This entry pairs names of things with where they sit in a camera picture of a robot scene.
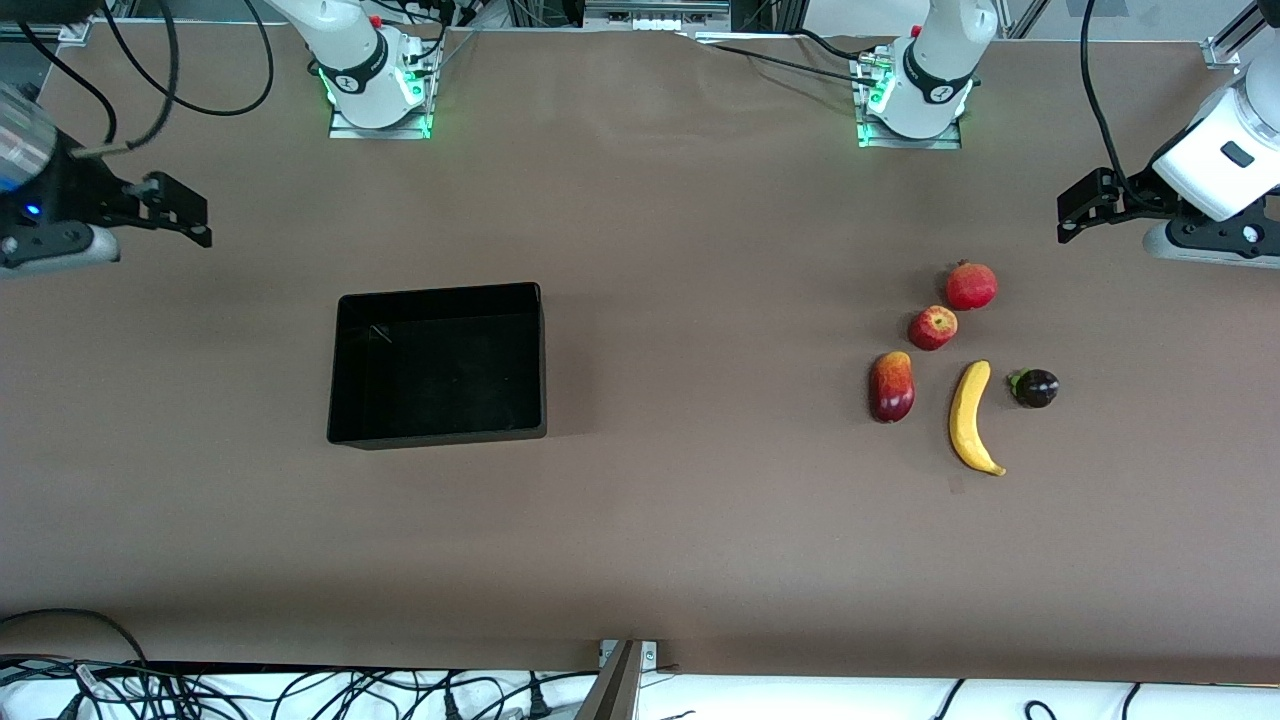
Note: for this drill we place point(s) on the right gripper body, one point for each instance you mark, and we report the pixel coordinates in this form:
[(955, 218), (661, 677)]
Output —
[(78, 192)]

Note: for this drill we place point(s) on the red apple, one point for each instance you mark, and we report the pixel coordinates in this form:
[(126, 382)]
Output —
[(932, 328)]

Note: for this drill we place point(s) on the black plastic box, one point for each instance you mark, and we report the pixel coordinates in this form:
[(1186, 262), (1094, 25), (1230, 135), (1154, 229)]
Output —
[(440, 370)]

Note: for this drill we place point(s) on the yellow banana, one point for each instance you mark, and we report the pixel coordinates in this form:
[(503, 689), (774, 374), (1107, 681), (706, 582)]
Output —
[(965, 420)]

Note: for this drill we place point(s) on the red pomegranate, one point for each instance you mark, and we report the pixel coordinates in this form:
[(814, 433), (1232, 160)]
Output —
[(972, 287)]

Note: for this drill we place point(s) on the dark purple eggplant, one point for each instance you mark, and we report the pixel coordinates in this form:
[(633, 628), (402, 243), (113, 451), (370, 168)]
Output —
[(1037, 389)]

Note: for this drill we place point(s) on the red yellow mango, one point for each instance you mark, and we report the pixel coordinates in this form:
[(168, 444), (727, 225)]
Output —
[(891, 388)]

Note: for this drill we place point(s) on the white power strip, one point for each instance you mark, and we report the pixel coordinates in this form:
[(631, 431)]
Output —
[(655, 15)]

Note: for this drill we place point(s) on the grey metal bar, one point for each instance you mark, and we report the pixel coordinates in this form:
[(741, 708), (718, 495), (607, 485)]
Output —
[(610, 690)]

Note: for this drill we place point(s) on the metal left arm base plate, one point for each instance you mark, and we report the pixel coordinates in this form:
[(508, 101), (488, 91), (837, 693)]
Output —
[(950, 140)]

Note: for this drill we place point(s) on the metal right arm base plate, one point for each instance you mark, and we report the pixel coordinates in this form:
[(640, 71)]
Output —
[(345, 130)]

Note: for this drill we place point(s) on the small metal bracket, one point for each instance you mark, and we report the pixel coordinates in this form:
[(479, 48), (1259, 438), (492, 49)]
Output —
[(648, 655)]

